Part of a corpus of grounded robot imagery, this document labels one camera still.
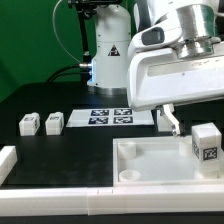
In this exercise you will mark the white square tabletop part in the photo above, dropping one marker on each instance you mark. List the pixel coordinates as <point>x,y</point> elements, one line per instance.
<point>158,161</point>

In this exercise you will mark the white fence wall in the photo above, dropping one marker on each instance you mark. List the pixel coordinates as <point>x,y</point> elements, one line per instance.
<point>112,200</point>
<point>8,158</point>

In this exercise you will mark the white sheet with markers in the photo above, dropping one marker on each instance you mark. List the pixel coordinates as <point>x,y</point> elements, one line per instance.
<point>109,117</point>

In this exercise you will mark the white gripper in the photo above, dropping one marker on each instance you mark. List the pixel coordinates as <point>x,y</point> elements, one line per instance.
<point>158,77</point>

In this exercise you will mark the white left fence wall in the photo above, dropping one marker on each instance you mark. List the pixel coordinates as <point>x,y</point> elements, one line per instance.
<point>8,158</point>

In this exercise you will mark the black camera stand pole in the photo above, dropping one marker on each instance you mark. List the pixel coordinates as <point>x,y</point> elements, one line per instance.
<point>85,11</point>

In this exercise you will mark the white front fence wall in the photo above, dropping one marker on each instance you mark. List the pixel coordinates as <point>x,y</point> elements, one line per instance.
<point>112,200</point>

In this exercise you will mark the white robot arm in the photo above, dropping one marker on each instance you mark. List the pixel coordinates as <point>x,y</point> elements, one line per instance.
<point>115,28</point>

